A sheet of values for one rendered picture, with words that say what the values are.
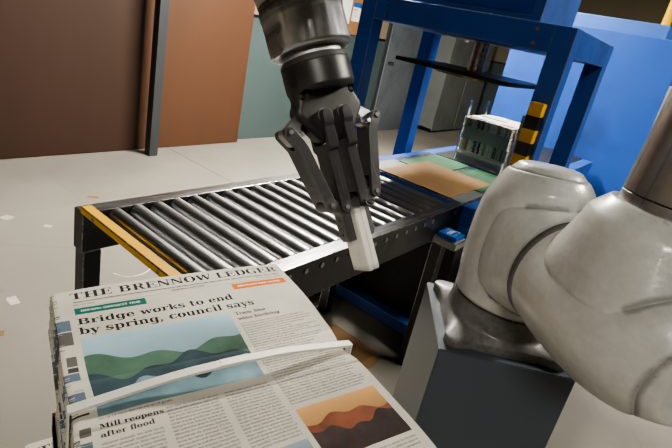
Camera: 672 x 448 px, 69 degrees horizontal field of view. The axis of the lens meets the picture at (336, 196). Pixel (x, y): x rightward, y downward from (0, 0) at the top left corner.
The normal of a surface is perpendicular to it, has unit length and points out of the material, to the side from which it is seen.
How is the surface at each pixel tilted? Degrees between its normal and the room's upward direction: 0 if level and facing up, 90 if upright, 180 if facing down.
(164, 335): 3
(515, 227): 65
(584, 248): 83
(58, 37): 90
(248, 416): 0
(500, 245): 84
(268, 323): 5
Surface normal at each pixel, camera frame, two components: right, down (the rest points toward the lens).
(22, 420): 0.20, -0.92
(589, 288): -0.88, -0.22
